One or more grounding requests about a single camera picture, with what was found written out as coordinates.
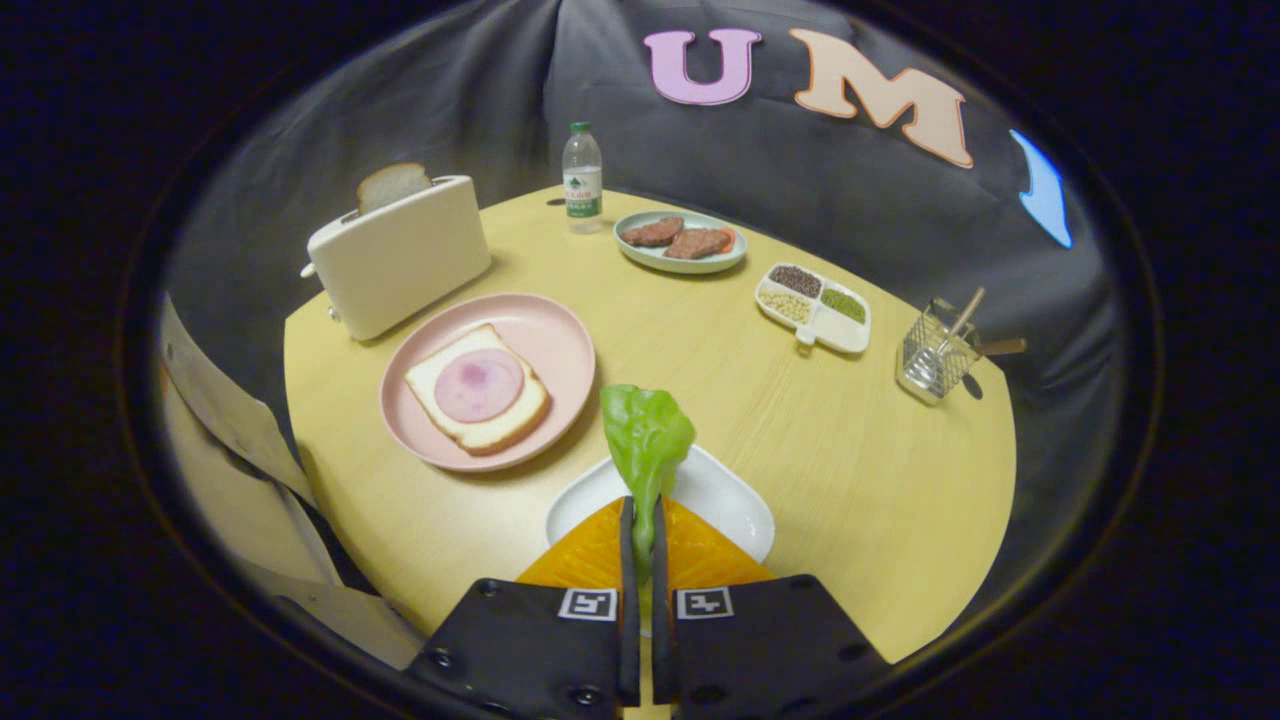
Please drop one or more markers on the pale green plate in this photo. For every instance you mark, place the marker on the pale green plate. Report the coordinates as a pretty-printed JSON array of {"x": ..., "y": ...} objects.
[{"x": 680, "y": 266}]

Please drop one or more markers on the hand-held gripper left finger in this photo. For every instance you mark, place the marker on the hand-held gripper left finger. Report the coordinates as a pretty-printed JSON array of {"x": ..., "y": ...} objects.
[{"x": 628, "y": 560}]

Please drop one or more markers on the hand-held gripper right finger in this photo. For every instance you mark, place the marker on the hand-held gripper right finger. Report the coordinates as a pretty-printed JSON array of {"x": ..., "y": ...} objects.
[{"x": 660, "y": 580}]

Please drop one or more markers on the white toast slice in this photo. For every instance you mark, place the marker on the white toast slice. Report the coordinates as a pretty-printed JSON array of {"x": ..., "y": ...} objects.
[{"x": 480, "y": 435}]

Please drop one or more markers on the white toaster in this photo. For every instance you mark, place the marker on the white toaster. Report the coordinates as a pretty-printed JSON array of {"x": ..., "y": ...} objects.
[{"x": 400, "y": 260}]

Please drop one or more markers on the clear green-capped water bottle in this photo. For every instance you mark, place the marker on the clear green-capped water bottle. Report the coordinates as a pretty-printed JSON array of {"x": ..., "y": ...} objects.
[{"x": 582, "y": 190}]

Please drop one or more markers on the pink ham slice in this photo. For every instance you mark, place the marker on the pink ham slice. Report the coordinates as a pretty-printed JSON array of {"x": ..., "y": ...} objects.
[{"x": 480, "y": 385}]

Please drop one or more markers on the pink plate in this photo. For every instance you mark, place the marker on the pink plate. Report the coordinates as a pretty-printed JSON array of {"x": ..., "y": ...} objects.
[{"x": 550, "y": 340}]

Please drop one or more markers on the person's beige clothing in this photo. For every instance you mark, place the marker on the person's beige clothing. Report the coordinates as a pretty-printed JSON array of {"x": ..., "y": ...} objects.
[{"x": 220, "y": 480}]

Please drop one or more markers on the brown meat piece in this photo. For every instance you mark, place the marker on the brown meat piece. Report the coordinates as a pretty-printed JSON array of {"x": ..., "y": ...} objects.
[
  {"x": 652, "y": 232},
  {"x": 697, "y": 243}
]

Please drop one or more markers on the white divided seasoning dish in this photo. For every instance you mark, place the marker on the white divided seasoning dish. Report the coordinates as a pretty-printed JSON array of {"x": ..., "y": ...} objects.
[{"x": 840, "y": 330}]

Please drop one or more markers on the green lettuce leaf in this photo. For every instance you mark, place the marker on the green lettuce leaf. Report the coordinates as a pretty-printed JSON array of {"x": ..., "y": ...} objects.
[{"x": 645, "y": 440}]

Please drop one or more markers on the orange food slice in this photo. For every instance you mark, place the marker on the orange food slice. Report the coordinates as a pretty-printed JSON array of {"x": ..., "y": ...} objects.
[{"x": 730, "y": 238}]

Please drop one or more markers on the white plate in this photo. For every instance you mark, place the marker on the white plate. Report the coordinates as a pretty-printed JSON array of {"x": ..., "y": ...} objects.
[{"x": 720, "y": 500}]

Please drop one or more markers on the brown-crust bread slice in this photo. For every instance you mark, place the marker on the brown-crust bread slice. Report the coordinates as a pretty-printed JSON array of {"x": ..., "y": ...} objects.
[{"x": 390, "y": 185}]

